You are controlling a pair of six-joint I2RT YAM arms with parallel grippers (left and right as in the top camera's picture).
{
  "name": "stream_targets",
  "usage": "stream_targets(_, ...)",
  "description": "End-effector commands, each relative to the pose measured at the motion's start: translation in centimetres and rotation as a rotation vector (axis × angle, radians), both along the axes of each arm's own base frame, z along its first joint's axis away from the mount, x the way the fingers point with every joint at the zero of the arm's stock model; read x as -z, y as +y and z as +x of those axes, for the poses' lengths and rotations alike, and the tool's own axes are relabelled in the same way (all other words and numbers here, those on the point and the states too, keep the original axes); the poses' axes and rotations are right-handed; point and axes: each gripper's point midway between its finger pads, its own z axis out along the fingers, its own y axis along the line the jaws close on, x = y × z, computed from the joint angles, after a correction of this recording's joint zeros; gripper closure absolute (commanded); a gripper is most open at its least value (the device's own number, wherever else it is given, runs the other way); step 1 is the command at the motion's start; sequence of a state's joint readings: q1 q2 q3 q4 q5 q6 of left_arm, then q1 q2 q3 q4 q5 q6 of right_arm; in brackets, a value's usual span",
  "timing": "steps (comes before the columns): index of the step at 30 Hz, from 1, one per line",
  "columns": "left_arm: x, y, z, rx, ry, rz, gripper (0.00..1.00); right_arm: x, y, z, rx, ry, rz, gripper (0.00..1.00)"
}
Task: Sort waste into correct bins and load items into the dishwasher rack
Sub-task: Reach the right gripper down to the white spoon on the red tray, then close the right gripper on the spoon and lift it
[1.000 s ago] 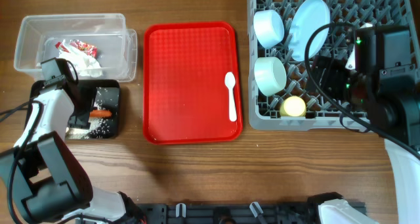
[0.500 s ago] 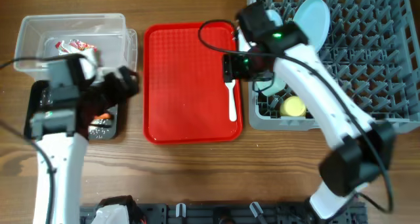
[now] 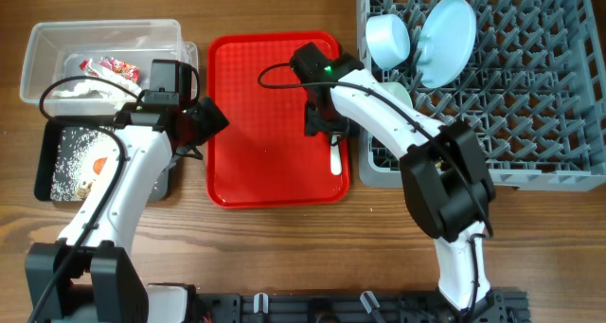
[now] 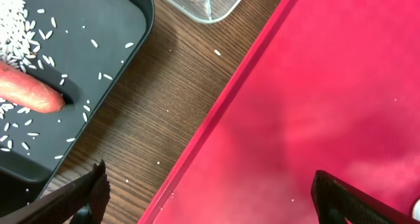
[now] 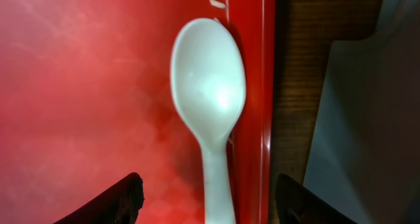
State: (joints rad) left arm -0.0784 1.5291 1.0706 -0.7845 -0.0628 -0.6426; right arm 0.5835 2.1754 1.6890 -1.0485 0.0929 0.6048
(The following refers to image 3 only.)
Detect white plastic spoon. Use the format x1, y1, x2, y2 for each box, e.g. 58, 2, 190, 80
330, 135, 343, 176

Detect black rectangular tray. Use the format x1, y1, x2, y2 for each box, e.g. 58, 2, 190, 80
33, 115, 175, 203

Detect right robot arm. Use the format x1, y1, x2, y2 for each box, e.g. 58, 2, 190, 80
289, 43, 495, 319

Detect left black cable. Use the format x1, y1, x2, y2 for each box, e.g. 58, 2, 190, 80
26, 75, 143, 323

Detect white rice grains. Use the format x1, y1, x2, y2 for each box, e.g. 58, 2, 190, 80
50, 127, 117, 202

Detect red serving tray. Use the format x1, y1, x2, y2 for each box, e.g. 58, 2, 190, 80
206, 30, 350, 209

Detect white napkin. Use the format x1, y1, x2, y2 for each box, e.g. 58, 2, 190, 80
51, 65, 142, 100

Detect brown mushroom piece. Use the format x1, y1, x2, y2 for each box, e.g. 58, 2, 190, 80
75, 180, 95, 200

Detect red snack wrapper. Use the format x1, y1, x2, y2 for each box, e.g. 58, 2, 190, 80
79, 57, 140, 83

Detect grey dishwasher rack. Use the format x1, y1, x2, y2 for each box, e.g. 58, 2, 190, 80
356, 0, 605, 192

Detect green bowl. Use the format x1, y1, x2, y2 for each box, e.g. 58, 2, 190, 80
381, 81, 414, 108

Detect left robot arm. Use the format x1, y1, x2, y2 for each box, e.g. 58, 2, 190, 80
26, 60, 229, 322

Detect black cable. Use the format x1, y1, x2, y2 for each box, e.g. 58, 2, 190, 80
258, 62, 493, 314
26, 75, 143, 323

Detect clear plastic waste bin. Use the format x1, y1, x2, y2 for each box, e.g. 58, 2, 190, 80
20, 19, 199, 116

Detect light blue plate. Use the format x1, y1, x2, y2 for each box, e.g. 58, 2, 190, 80
416, 0, 477, 89

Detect orange carrot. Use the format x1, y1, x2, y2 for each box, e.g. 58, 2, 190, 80
93, 157, 107, 175

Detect right black cable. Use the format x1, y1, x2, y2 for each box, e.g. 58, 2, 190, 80
258, 62, 493, 314

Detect light blue bowl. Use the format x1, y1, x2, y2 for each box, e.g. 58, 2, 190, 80
365, 14, 411, 70

